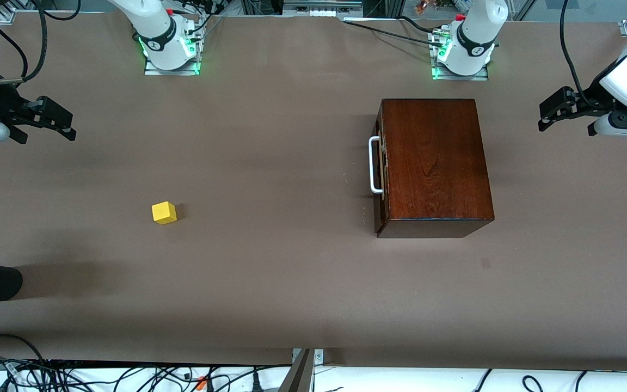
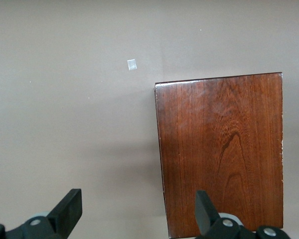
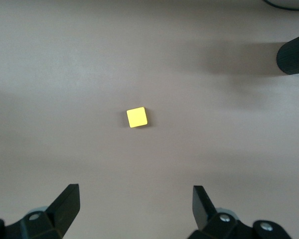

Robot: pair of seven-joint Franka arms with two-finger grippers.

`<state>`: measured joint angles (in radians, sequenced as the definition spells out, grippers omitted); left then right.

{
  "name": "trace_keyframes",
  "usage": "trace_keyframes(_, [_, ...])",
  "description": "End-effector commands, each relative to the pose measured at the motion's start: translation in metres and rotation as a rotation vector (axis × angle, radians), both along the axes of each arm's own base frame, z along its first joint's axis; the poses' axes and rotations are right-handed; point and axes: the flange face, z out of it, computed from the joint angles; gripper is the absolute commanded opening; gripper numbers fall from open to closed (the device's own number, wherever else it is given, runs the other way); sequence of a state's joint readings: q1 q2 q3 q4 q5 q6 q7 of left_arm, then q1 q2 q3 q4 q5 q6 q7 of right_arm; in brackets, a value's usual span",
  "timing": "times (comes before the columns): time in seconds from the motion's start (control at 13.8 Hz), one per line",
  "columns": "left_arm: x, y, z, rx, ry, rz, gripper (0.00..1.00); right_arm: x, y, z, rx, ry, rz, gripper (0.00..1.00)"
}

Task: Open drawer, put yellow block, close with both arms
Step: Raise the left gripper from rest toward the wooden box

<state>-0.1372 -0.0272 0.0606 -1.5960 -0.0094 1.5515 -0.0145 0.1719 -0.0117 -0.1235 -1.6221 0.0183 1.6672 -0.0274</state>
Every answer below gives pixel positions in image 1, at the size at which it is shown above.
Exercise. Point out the yellow cube block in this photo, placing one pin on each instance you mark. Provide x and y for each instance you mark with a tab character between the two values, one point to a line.
164	213

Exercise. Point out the dark brown wooden cabinet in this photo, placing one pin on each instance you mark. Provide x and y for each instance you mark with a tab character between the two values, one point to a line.
433	163

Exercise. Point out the orange plug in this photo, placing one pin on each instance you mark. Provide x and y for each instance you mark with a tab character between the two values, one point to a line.
201	384

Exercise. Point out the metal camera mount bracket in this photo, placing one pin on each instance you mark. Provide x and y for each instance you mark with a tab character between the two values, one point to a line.
300	375

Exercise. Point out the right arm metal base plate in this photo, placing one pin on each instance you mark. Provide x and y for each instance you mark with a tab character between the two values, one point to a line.
172	72

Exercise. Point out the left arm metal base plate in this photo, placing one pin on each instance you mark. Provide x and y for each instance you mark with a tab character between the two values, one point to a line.
455	78

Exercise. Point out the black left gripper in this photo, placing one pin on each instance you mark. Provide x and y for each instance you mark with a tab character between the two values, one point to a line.
585	103

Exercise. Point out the white power strip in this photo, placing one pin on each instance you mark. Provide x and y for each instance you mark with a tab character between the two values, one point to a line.
321	12

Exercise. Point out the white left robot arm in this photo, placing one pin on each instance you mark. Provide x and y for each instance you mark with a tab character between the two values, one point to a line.
474	32

